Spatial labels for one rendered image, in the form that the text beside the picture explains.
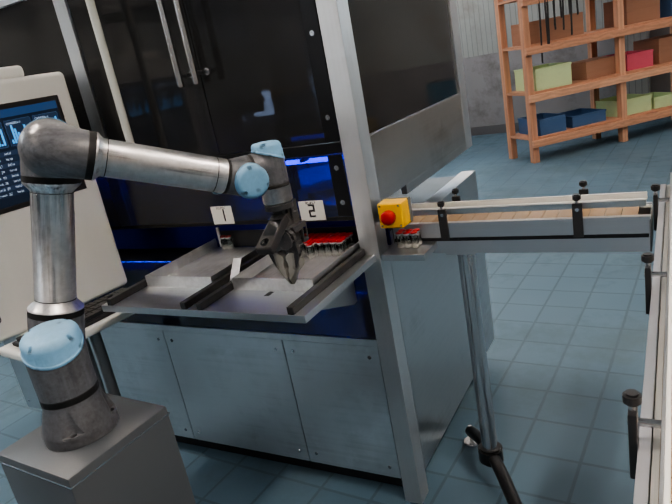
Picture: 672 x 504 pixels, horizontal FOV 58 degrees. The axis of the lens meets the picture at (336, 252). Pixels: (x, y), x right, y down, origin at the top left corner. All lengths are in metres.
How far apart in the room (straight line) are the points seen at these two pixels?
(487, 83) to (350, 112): 7.43
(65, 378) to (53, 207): 0.35
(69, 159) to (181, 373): 1.36
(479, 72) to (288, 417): 7.38
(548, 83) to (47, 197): 5.93
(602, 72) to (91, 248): 5.98
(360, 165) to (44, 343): 0.89
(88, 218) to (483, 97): 7.44
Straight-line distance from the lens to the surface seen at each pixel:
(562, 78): 6.89
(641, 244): 1.66
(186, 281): 1.80
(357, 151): 1.66
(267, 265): 1.80
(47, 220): 1.39
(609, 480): 2.24
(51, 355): 1.30
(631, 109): 7.47
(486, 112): 9.09
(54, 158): 1.25
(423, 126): 2.09
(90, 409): 1.35
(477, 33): 9.04
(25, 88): 2.15
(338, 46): 1.64
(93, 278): 2.22
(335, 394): 2.04
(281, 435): 2.29
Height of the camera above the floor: 1.43
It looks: 18 degrees down
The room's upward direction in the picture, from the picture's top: 11 degrees counter-clockwise
